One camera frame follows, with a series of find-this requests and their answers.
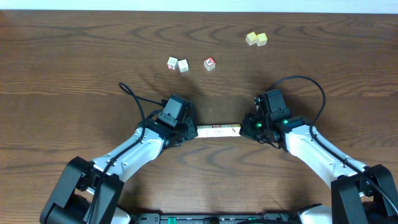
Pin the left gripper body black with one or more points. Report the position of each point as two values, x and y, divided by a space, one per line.
190 128

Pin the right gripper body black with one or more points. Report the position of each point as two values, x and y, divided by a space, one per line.
255 128

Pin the yellow edged bug block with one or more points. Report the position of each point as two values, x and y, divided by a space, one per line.
200 131

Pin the green edged wooden block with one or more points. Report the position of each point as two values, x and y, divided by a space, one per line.
206 131

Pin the yellow face wooden block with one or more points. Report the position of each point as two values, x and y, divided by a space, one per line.
235 129

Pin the red spiral wooden block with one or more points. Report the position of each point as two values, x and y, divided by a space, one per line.
217 131

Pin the plain cream wooden block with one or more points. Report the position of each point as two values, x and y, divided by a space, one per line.
227 130

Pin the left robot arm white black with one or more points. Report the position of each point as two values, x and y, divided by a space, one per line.
89 191

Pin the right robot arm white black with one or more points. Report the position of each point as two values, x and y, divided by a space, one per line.
359 193

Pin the blue letter white block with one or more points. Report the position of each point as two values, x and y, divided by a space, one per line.
183 65

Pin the red number three block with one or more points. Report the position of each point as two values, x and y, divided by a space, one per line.
172 63

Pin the red letter A block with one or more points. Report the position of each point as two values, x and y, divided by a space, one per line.
209 63

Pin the yellow block left of pair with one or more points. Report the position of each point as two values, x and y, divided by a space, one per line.
251 38

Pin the yellow block of pair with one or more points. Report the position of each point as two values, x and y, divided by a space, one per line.
251 38
261 39

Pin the yellow block right of pair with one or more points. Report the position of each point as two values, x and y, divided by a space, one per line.
261 39

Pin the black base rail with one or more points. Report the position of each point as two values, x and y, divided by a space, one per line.
192 218

